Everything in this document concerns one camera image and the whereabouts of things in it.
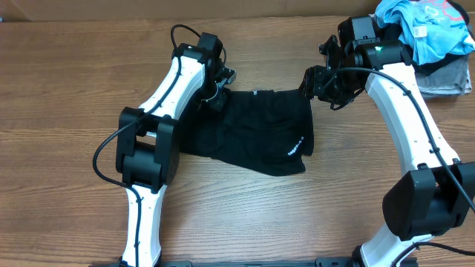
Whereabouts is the cardboard back panel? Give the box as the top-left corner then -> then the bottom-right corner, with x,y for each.
1,0 -> 380,22

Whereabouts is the light blue shirt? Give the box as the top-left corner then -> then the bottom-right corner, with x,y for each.
375,0 -> 474,65

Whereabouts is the black knit garment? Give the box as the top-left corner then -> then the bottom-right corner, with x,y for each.
180,90 -> 314,177

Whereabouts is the black folded garment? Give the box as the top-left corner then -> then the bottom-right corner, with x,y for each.
376,24 -> 462,76

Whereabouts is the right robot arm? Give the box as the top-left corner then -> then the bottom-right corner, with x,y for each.
300,16 -> 474,267

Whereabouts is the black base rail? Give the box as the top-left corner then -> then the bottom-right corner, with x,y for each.
88,257 -> 420,267

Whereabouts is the grey folded garment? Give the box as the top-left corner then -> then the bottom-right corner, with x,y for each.
415,55 -> 472,99

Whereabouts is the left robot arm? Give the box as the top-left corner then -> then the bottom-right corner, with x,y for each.
116,33 -> 235,266

